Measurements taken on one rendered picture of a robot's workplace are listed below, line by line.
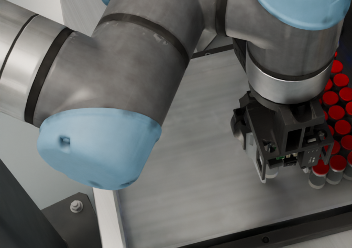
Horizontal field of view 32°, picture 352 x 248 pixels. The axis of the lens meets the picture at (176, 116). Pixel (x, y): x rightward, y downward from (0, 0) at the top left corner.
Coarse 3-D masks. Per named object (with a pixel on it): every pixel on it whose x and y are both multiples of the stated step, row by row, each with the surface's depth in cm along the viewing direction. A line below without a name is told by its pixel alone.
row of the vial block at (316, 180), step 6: (318, 162) 76; (312, 168) 76; (318, 168) 76; (324, 168) 76; (312, 174) 77; (318, 174) 75; (324, 174) 75; (312, 180) 78; (318, 180) 77; (324, 180) 77; (312, 186) 79; (318, 186) 78
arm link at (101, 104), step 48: (0, 0) 43; (0, 48) 41; (48, 48) 41; (96, 48) 42; (144, 48) 43; (0, 96) 42; (48, 96) 41; (96, 96) 40; (144, 96) 42; (48, 144) 40; (96, 144) 39; (144, 144) 42
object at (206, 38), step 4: (204, 32) 90; (208, 32) 89; (204, 36) 90; (208, 36) 89; (212, 36) 88; (216, 36) 88; (200, 40) 91; (204, 40) 90; (208, 40) 89; (212, 40) 88; (200, 44) 91; (204, 44) 90; (208, 44) 89; (196, 48) 92; (200, 48) 91; (204, 48) 90
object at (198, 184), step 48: (192, 96) 88; (240, 96) 87; (192, 144) 84; (240, 144) 83; (144, 192) 81; (192, 192) 80; (240, 192) 80; (288, 192) 79; (336, 192) 79; (144, 240) 78; (192, 240) 74
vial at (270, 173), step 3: (267, 165) 75; (267, 168) 76; (273, 168) 76; (276, 168) 76; (267, 171) 76; (270, 171) 76; (273, 171) 76; (276, 171) 77; (267, 174) 77; (270, 174) 77; (273, 174) 77; (276, 174) 78; (267, 177) 78; (270, 177) 78; (273, 177) 78
